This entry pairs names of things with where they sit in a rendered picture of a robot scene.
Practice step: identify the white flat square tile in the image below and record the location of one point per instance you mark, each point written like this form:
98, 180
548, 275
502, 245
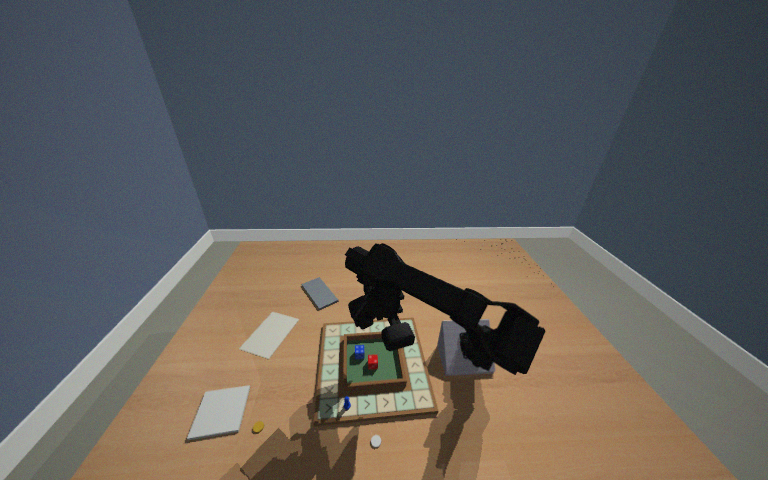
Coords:
221, 412

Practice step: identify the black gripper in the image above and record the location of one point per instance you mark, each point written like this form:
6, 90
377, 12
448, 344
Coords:
397, 335

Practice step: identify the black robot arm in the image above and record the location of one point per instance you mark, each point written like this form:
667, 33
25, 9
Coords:
512, 345

